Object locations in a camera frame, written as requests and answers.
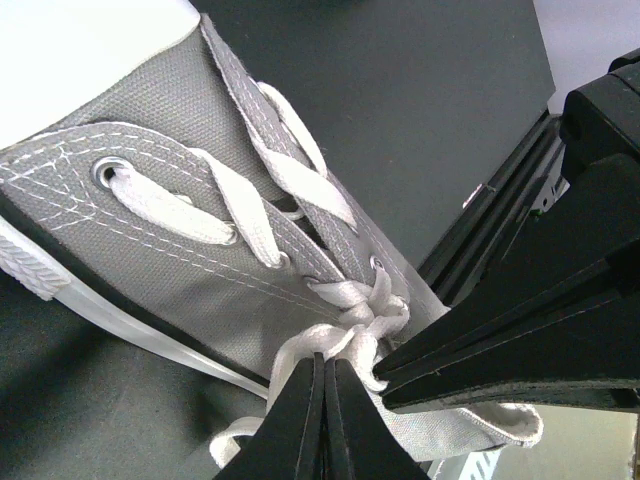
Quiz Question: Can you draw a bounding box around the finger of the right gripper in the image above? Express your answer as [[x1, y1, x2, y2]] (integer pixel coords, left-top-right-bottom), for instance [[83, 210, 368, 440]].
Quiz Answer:
[[382, 309, 639, 413]]

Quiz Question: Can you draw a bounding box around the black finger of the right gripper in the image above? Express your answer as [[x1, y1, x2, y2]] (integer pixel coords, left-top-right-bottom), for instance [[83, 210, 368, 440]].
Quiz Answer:
[[375, 154, 639, 389]]

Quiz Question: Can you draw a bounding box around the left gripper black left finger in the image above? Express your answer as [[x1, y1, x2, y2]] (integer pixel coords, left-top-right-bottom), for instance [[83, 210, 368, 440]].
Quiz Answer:
[[217, 353, 325, 480]]

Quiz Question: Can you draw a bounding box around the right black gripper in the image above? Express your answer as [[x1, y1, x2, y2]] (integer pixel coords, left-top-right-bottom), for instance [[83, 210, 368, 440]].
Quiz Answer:
[[560, 49, 639, 182]]

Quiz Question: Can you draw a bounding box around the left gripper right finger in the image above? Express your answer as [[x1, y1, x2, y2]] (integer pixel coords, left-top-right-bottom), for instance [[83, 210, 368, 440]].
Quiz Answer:
[[325, 359, 428, 480]]

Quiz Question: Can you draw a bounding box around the grey sneaker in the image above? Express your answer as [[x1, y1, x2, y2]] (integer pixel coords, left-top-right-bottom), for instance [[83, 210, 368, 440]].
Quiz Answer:
[[1, 1, 543, 461]]

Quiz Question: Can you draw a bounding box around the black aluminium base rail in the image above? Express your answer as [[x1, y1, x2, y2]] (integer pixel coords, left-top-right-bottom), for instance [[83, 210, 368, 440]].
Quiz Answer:
[[419, 113, 568, 306]]

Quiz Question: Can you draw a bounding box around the white slotted cable duct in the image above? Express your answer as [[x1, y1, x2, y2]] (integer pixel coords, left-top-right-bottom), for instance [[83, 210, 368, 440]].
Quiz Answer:
[[458, 450, 501, 480]]

